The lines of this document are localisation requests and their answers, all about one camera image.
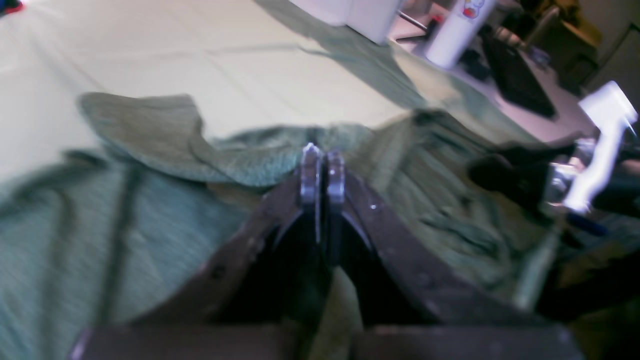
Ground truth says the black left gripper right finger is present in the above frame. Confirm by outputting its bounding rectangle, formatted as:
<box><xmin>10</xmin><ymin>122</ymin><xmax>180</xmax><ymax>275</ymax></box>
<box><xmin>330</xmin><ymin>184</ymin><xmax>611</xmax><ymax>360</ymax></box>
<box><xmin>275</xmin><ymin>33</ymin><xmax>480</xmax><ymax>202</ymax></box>
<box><xmin>326</xmin><ymin>152</ymin><xmax>584</xmax><ymax>360</ymax></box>

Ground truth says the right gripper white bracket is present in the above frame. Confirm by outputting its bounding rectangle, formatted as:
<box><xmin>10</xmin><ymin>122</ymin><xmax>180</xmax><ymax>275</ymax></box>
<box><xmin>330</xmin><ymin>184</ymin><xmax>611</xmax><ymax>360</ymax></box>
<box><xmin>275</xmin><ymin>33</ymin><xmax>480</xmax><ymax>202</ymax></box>
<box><xmin>468</xmin><ymin>80</ymin><xmax>638</xmax><ymax>215</ymax></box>

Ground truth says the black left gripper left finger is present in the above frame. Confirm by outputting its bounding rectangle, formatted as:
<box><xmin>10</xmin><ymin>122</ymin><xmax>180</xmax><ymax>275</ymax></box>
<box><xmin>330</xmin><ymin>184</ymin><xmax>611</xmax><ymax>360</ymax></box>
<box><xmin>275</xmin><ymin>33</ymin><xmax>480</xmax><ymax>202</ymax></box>
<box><xmin>70</xmin><ymin>143</ymin><xmax>323</xmax><ymax>360</ymax></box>

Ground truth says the green T-shirt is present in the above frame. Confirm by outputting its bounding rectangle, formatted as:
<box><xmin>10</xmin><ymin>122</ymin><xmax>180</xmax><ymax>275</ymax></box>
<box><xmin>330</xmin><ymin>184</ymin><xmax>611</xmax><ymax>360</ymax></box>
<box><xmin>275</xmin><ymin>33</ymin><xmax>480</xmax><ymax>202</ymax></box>
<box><xmin>0</xmin><ymin>92</ymin><xmax>640</xmax><ymax>360</ymax></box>

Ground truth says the white cylindrical bottle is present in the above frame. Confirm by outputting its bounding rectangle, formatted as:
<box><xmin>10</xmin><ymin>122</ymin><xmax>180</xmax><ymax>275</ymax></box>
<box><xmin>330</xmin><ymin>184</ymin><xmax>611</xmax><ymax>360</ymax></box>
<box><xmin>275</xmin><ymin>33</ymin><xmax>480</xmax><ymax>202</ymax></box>
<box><xmin>424</xmin><ymin>0</ymin><xmax>497</xmax><ymax>69</ymax></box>

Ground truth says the white bin corner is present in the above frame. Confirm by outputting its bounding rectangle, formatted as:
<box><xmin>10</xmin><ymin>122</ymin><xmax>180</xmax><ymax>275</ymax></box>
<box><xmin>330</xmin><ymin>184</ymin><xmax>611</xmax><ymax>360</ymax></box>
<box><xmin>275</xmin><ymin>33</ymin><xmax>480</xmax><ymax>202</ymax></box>
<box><xmin>291</xmin><ymin>0</ymin><xmax>406</xmax><ymax>45</ymax></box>

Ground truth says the light green table cloth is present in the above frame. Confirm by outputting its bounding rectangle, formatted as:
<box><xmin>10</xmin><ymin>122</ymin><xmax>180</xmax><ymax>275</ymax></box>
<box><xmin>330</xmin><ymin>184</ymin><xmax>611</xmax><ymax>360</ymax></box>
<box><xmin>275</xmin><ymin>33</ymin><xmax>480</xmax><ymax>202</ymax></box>
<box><xmin>0</xmin><ymin>0</ymin><xmax>535</xmax><ymax>181</ymax></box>

